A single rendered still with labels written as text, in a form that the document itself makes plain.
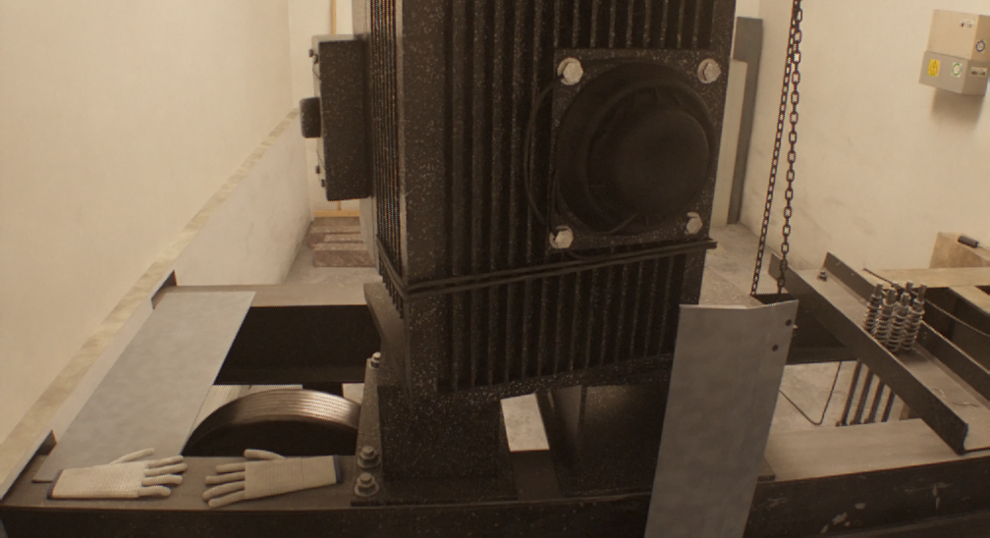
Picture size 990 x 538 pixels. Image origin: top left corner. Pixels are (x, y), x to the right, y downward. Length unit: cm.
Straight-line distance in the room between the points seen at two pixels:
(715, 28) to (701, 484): 71
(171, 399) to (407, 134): 89
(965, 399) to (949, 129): 160
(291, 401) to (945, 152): 263
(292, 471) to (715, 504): 73
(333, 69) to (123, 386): 87
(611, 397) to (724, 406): 44
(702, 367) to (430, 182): 48
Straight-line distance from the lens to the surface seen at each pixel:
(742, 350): 107
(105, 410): 160
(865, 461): 150
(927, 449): 160
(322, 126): 119
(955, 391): 184
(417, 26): 89
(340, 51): 117
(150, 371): 171
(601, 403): 148
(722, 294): 147
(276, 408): 156
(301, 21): 433
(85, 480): 141
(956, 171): 315
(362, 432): 139
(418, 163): 92
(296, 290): 201
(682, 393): 108
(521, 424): 255
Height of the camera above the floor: 149
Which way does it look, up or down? 23 degrees down
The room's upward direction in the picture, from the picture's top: 1 degrees clockwise
